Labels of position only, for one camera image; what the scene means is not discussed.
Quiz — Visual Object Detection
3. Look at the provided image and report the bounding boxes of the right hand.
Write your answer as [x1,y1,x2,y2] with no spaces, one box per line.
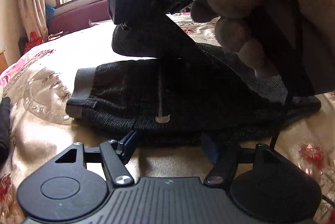
[191,0,334,94]

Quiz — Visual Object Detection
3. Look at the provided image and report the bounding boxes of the maroon padded headboard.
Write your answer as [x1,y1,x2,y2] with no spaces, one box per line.
[48,0,110,34]

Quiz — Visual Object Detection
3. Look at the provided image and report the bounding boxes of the black cloth at edge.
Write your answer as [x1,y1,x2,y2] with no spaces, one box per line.
[0,97,11,165]

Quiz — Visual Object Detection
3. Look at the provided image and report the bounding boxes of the floral bed cover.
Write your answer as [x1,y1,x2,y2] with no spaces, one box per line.
[1,20,334,223]

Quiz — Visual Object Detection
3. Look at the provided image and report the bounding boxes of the red bag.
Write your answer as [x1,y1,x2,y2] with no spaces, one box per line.
[24,31,43,54]

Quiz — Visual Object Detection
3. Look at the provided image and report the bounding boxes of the black cable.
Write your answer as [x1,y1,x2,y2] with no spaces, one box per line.
[268,0,316,150]

